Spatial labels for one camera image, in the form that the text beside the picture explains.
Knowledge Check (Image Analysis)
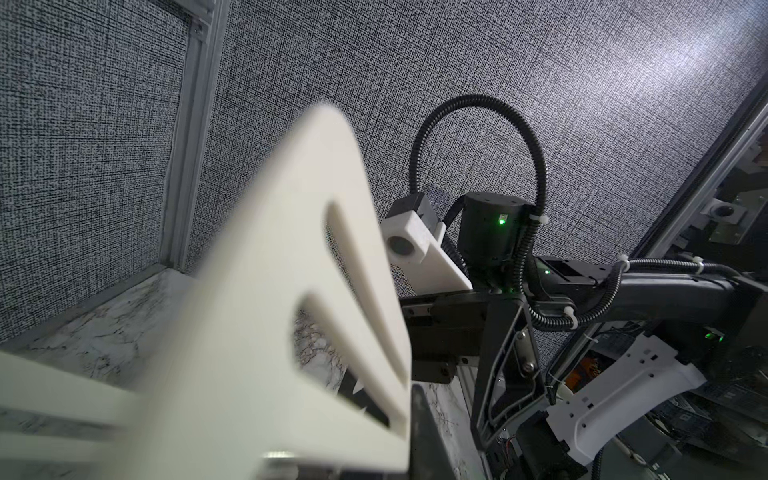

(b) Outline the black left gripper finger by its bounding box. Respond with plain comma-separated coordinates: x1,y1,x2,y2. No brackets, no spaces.
408,385,456,480

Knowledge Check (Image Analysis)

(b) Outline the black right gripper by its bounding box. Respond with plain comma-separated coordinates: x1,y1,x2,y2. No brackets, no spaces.
400,291,543,450

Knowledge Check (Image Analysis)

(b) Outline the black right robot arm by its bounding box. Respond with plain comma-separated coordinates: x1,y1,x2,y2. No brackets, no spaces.
382,192,767,479

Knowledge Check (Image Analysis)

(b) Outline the black corrugated cable conduit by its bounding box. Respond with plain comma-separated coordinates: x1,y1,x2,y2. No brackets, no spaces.
407,93,745,332

